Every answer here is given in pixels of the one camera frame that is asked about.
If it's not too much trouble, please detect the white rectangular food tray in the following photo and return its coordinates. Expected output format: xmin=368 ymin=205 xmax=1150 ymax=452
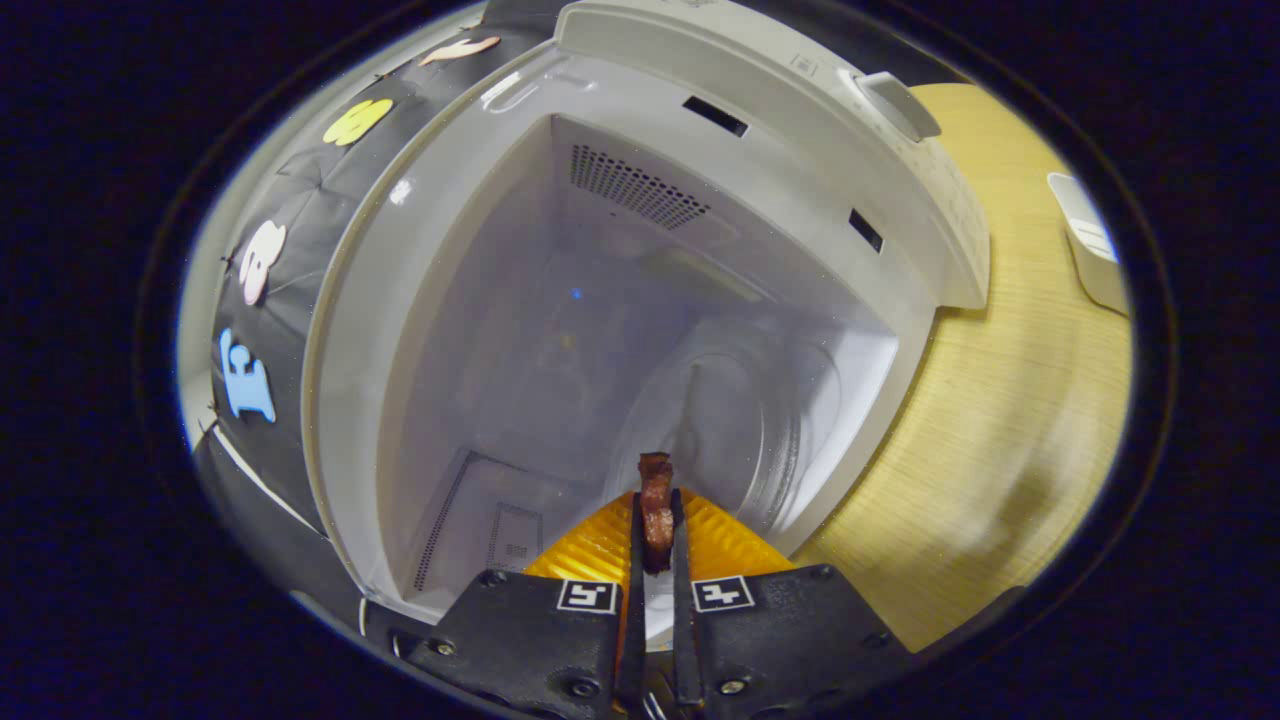
xmin=1046 ymin=172 xmax=1132 ymax=317

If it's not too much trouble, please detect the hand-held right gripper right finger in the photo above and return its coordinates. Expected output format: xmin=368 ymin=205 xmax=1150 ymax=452
xmin=668 ymin=488 xmax=916 ymax=719

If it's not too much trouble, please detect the white microwave oven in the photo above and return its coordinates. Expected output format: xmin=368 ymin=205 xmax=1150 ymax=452
xmin=300 ymin=0 xmax=992 ymax=627

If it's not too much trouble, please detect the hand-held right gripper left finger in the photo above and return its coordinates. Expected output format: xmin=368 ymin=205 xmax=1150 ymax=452
xmin=400 ymin=488 xmax=646 ymax=719

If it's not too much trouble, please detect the brown meat piece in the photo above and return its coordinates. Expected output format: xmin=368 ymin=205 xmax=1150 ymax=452
xmin=638 ymin=452 xmax=678 ymax=576

